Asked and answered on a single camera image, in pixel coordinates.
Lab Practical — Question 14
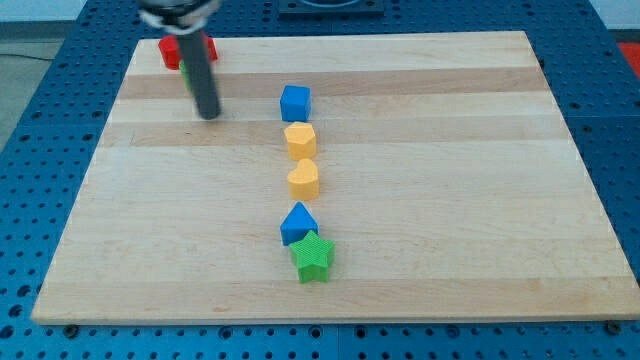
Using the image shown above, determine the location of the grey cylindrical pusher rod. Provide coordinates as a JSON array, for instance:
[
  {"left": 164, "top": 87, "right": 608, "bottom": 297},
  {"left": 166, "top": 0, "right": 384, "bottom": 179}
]
[{"left": 177, "top": 30, "right": 221, "bottom": 120}]

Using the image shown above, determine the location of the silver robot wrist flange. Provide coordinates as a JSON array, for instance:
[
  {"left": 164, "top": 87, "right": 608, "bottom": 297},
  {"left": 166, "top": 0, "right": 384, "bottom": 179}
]
[{"left": 136, "top": 0, "right": 222, "bottom": 33}]

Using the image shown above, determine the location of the green circle block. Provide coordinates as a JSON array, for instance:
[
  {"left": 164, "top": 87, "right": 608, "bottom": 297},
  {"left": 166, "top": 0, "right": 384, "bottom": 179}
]
[{"left": 179, "top": 60, "right": 192, "bottom": 92}]

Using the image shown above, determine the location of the blue cube block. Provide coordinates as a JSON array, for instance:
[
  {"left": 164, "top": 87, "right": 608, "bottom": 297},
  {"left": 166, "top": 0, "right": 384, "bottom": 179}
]
[{"left": 280, "top": 85, "right": 311, "bottom": 122}]

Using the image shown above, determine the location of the red block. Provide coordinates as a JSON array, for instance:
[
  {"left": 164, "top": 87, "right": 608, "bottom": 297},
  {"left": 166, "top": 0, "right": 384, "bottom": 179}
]
[{"left": 158, "top": 34, "right": 218, "bottom": 70}]

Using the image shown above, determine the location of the yellow heart block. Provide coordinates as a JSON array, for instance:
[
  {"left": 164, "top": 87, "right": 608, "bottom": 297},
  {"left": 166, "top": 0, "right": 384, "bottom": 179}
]
[{"left": 287, "top": 159, "right": 320, "bottom": 201}]

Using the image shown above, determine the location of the blue triangle block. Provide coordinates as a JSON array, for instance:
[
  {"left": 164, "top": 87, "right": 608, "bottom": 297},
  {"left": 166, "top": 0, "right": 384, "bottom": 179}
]
[{"left": 280, "top": 202, "right": 319, "bottom": 246}]

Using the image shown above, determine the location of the green star block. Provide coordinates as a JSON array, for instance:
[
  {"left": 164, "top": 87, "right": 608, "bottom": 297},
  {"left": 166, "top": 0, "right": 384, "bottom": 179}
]
[{"left": 289, "top": 230, "right": 335, "bottom": 283}]

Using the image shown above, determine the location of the wooden board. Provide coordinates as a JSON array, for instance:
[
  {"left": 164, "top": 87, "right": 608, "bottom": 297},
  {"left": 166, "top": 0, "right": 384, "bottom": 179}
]
[{"left": 32, "top": 31, "right": 639, "bottom": 325}]

